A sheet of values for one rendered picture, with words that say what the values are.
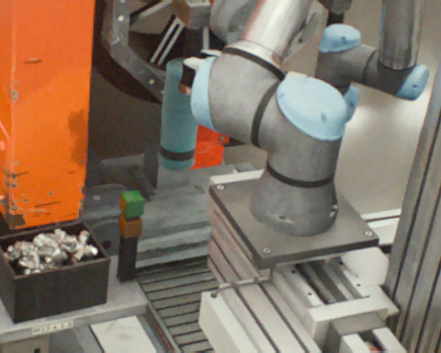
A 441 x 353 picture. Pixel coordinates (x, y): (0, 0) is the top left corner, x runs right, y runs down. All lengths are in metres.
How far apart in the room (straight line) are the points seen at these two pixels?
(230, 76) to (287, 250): 0.30
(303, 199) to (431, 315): 0.28
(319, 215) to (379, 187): 1.75
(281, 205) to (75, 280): 0.51
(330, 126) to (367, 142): 2.04
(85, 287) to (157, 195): 0.81
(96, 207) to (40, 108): 0.49
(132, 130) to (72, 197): 1.40
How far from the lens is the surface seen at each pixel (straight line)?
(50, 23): 2.14
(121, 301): 2.30
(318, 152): 1.84
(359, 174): 3.68
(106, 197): 2.68
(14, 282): 2.16
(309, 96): 1.84
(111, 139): 3.68
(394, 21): 2.13
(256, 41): 1.91
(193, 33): 2.36
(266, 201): 1.90
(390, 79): 2.22
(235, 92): 1.87
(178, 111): 2.56
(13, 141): 2.23
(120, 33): 2.55
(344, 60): 2.26
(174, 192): 3.02
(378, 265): 2.03
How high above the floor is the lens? 1.90
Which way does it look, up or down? 34 degrees down
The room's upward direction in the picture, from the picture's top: 6 degrees clockwise
